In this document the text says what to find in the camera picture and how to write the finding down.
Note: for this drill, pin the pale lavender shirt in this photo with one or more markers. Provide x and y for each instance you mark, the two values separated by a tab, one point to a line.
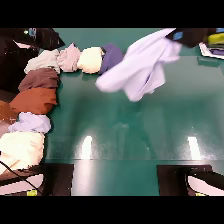
143	65

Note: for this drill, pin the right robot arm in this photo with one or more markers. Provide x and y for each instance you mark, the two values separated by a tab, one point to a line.
188	36

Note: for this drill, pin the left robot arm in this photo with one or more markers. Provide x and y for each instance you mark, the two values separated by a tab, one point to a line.
41	38

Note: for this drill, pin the purple garment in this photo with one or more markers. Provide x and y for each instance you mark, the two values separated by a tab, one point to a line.
112	56

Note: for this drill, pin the small cream garment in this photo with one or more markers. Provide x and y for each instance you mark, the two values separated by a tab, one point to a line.
90	60

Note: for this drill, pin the pinkish grey garment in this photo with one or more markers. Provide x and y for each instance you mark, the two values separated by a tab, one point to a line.
69	58

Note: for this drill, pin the rust orange garment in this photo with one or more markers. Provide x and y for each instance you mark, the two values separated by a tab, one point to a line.
35	100

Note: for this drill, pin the grey-brown garment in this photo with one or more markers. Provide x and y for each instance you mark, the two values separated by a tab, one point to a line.
39	78

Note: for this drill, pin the light lavender garment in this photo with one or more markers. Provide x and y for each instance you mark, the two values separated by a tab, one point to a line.
30	122

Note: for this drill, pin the pale grey garment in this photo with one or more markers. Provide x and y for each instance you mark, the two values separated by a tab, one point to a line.
43	60

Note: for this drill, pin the large cream garment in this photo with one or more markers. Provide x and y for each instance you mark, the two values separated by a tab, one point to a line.
20	149

